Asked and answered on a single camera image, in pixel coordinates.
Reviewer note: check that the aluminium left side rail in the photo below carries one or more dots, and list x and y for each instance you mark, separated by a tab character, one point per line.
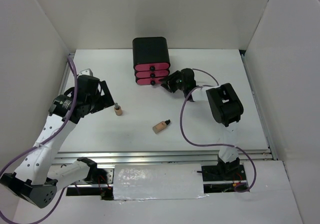
67	79

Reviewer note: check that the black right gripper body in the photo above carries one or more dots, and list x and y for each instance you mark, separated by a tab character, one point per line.
183	85

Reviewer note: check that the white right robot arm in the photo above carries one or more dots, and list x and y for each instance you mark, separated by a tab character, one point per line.
225	107

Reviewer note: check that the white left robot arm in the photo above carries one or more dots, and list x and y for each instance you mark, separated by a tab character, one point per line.
32	180

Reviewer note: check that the lying beige foundation bottle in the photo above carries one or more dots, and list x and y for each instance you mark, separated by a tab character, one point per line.
161	126

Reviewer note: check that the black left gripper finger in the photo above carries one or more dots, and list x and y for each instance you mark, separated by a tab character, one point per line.
102	103
104	89

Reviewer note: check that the aluminium rail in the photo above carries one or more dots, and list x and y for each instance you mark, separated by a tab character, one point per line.
155	157
67	79
265	129

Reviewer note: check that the beige foundation bottle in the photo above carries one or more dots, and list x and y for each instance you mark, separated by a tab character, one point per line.
161	126
117	109

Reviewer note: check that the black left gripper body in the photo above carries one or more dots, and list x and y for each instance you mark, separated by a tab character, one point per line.
93	100

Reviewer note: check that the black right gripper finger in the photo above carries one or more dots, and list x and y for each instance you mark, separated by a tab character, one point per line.
172	77
171	87

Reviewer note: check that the aluminium right side rail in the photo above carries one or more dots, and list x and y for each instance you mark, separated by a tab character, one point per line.
265	129

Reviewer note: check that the black drawer organizer box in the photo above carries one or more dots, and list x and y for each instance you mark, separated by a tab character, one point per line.
147	50

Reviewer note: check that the aluminium front rail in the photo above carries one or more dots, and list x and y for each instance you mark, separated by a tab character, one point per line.
155	157

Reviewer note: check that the white foil cover sheet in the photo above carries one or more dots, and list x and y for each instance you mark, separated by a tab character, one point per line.
158	182

